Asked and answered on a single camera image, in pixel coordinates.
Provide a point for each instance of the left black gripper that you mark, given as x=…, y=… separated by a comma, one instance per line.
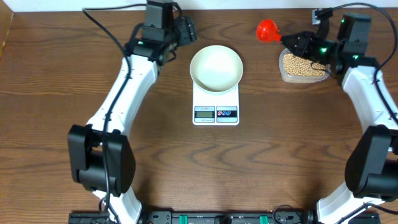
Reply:
x=185, y=31

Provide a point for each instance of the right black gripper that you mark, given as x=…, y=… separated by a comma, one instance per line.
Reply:
x=306, y=38

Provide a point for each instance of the red plastic measuring scoop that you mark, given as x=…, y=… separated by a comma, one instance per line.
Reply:
x=268, y=31

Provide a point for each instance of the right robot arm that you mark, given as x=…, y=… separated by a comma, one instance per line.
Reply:
x=370, y=178

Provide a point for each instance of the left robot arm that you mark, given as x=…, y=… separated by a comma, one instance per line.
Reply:
x=101, y=158

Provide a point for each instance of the white round bowl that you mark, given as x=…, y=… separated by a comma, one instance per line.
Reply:
x=216, y=69

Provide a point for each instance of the white digital kitchen scale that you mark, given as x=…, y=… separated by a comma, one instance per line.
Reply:
x=215, y=109

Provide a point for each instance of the soybeans in container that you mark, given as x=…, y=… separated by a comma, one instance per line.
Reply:
x=296, y=66

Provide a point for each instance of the clear plastic container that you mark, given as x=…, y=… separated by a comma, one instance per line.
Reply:
x=295, y=79

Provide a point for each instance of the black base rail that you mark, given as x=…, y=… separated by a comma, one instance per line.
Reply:
x=283, y=217

